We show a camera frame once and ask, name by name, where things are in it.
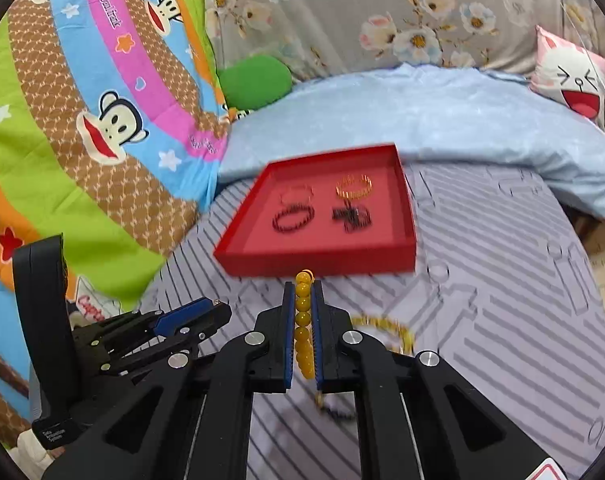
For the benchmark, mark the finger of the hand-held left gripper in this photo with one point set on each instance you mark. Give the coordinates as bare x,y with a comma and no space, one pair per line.
210,322
182,317

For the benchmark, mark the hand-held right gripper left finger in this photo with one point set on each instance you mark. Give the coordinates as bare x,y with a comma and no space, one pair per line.
288,340

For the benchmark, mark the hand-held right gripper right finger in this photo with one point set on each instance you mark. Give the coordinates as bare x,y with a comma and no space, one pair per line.
318,340

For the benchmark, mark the red cardboard box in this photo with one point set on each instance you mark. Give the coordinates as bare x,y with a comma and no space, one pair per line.
307,255

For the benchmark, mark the rose gold bangle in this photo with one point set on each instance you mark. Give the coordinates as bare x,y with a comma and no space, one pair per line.
297,191

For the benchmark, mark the grey striped bedsheet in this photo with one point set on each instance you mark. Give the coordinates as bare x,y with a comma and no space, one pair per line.
482,285

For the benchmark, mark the colourful cartoon monkey blanket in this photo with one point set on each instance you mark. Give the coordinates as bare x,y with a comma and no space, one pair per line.
82,110

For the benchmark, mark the green pillow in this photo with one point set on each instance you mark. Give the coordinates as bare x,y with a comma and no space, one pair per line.
255,80

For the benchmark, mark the light blue quilt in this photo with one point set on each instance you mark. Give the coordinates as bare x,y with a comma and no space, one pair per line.
432,110

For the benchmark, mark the grey floral sheet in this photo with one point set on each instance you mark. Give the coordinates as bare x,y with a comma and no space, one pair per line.
357,5

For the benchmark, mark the pink cat face pillow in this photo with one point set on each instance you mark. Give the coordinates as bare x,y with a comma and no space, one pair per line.
572,80

